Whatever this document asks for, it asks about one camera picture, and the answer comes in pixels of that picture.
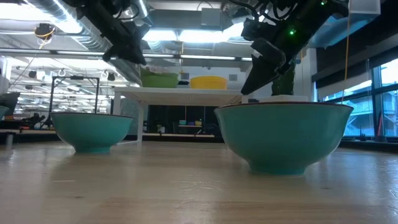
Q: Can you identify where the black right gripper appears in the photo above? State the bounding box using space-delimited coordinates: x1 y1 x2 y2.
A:
240 17 287 96

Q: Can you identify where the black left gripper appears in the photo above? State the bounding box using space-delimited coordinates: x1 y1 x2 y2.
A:
101 21 152 65

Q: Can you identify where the yellow bowl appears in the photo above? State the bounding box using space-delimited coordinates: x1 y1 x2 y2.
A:
190 76 228 90

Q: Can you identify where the tall green cactus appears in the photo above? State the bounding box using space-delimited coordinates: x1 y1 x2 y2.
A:
271 60 296 96

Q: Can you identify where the long ceiling light strip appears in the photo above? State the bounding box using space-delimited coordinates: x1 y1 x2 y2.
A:
0 48 253 62

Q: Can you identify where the orange upright stick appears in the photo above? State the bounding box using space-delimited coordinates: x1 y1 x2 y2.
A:
376 113 386 142

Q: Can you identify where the black metal rig frame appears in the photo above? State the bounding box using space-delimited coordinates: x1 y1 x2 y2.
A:
49 75 101 114

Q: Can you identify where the yellow black cable reel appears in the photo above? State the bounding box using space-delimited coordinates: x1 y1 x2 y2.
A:
34 22 57 41

